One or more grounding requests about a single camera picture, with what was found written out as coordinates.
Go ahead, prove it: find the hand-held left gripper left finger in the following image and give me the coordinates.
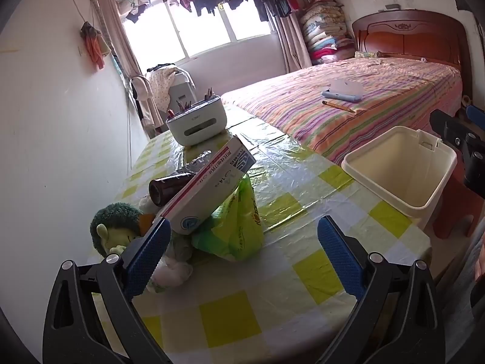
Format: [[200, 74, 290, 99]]
[[42, 216, 173, 364]]

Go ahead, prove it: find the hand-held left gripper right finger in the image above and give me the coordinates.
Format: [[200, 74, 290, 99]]
[[317, 215, 451, 364]]

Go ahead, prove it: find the white tissue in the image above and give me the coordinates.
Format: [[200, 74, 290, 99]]
[[146, 235, 194, 294]]

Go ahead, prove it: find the green-haired plush toy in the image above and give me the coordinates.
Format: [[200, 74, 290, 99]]
[[90, 203, 156, 258]]

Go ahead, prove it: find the cream plastic bin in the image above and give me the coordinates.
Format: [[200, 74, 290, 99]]
[[341, 126, 458, 230]]

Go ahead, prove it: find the brown bottle blue label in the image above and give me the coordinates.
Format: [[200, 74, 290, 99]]
[[149, 172, 196, 207]]

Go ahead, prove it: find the green plastic bag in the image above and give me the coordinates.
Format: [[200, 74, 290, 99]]
[[190, 172, 265, 261]]

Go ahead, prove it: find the white medicine box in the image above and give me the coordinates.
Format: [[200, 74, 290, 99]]
[[155, 134, 257, 236]]

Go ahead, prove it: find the silver blister pack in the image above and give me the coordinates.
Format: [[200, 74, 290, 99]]
[[178, 150, 213, 177]]

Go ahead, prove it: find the red plastic stool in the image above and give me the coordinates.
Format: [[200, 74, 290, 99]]
[[432, 182, 485, 239]]

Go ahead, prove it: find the wooden bed headboard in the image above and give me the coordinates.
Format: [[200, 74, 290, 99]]
[[352, 10, 472, 99]]

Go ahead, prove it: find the grey pencil case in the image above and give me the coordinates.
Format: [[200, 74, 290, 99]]
[[321, 79, 364, 103]]

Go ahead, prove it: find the yellow pencil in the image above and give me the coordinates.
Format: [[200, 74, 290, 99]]
[[322, 100, 356, 113]]

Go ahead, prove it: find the white desk organizer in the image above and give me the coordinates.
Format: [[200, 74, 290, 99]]
[[166, 96, 227, 147]]

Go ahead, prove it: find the striped bed sheet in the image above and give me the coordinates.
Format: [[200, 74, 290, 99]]
[[222, 58, 463, 165]]

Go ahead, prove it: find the stack of folded quilts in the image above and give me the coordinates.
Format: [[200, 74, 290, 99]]
[[299, 0, 355, 64]]

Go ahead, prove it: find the bunch of coloured pencils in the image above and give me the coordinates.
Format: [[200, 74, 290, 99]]
[[168, 88, 216, 118]]

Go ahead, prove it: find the beige bag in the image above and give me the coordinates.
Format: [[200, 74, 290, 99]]
[[131, 76, 160, 130]]

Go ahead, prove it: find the white appliance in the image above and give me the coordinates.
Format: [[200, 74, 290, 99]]
[[169, 74, 196, 104]]

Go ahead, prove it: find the beige curtain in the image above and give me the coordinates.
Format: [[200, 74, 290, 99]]
[[271, 8, 313, 72], [95, 0, 142, 80]]

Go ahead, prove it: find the orange cloth on hook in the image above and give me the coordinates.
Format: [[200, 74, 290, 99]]
[[79, 21, 112, 69]]

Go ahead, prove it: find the window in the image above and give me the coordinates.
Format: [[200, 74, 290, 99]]
[[121, 0, 277, 61]]

